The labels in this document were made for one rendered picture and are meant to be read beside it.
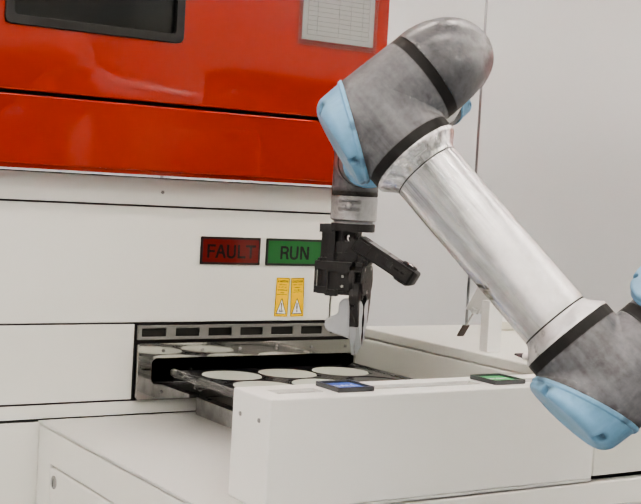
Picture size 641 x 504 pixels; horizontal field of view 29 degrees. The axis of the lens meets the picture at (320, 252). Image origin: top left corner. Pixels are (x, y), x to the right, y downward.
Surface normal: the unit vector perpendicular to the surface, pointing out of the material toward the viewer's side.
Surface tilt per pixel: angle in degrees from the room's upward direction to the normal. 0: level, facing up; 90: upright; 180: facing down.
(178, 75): 90
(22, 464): 90
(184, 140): 90
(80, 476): 90
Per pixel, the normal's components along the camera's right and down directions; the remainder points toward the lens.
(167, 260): 0.54, 0.07
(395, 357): -0.84, -0.02
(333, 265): -0.27, 0.04
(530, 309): -0.46, 0.10
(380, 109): -0.12, -0.15
